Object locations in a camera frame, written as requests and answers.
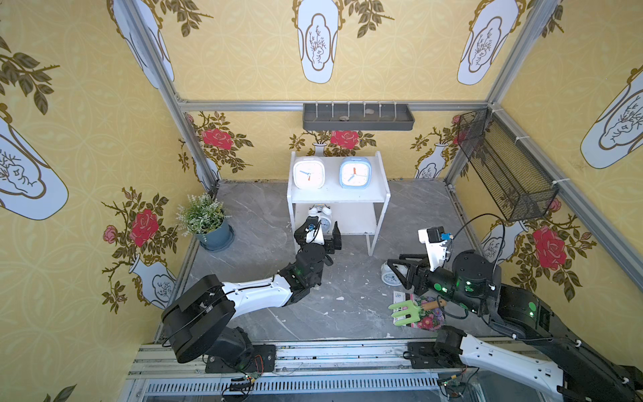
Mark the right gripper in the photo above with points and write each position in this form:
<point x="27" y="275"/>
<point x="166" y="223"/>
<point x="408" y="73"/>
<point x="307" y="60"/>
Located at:
<point x="416" y="274"/>

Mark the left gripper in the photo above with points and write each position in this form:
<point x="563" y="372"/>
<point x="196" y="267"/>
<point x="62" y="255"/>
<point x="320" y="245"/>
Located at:
<point x="319" y="242"/>

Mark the white twin-bell clock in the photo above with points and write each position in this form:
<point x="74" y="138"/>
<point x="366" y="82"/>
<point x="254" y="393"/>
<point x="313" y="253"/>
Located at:
<point x="388" y="276"/>
<point x="324" y="214"/>

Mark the white square alarm clock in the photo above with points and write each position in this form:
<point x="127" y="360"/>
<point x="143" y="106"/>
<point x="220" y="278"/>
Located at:
<point x="309" y="173"/>

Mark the blue square alarm clock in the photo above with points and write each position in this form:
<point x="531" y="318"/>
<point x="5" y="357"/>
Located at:
<point x="355" y="173"/>

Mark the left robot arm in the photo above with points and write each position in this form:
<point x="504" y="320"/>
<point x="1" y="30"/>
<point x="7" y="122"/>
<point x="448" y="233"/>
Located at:
<point x="197" y="322"/>

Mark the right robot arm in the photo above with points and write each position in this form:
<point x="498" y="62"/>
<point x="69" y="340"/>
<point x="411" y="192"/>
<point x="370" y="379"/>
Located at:
<point x="569" y="370"/>

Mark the white two-tier shelf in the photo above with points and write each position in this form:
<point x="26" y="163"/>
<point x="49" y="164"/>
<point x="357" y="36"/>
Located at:
<point x="359" y="212"/>

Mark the green garden hand fork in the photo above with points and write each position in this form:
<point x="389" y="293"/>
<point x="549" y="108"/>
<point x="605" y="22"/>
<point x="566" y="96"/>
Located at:
<point x="409" y="312"/>

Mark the floral seed packet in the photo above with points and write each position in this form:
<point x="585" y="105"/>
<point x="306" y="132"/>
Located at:
<point x="431" y="320"/>

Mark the potted green plant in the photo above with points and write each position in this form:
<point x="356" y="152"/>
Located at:
<point x="205" y="218"/>

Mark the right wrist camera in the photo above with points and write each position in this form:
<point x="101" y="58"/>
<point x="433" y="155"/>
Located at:
<point x="437" y="243"/>

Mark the grey wall tray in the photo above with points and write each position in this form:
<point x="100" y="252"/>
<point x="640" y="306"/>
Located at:
<point x="357" y="116"/>

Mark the black wire mesh basket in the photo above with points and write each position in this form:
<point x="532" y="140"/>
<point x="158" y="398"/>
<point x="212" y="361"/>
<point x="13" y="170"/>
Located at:
<point x="517" y="182"/>

